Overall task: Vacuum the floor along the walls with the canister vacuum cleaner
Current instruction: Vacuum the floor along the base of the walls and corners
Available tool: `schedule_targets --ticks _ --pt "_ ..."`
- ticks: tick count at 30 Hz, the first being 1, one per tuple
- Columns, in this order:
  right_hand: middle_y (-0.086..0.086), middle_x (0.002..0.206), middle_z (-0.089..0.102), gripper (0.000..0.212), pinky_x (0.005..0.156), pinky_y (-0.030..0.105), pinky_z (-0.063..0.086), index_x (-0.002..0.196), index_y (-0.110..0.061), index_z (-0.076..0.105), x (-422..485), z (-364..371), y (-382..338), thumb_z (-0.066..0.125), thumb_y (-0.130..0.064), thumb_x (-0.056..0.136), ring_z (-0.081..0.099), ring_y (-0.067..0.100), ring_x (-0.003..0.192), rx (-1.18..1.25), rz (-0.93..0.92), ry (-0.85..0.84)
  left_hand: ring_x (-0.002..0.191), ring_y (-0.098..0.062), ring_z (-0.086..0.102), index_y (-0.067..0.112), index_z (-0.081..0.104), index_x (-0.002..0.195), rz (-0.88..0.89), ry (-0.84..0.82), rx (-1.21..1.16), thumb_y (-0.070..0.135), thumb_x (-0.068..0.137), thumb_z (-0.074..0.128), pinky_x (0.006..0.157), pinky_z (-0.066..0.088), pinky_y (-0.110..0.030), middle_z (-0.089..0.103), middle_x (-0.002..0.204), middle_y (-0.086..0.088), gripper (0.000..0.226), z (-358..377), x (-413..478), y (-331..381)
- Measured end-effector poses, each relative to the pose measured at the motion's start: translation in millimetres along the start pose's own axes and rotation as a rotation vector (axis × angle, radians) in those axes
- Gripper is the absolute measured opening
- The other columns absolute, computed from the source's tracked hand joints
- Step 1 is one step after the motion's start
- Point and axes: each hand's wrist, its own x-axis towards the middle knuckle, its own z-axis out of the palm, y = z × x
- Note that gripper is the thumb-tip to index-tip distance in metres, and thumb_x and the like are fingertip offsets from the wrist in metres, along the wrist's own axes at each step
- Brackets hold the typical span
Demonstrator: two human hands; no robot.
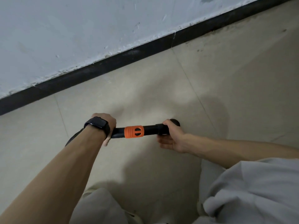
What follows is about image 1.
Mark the black baseboard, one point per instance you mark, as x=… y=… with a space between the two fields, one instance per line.
x=93 y=67

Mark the person's right forearm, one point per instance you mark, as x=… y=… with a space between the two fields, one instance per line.
x=233 y=149

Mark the person's left hand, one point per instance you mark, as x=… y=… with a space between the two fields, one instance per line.
x=109 y=121

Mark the person's right hand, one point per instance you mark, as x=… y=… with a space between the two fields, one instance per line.
x=176 y=139

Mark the white shoe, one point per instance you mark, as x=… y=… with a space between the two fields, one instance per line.
x=90 y=188
x=199 y=207

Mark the person's left forearm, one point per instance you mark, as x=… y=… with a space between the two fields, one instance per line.
x=51 y=179

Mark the black smartwatch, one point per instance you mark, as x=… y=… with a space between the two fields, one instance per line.
x=99 y=124

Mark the light grey trousers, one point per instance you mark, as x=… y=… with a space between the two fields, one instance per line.
x=257 y=191

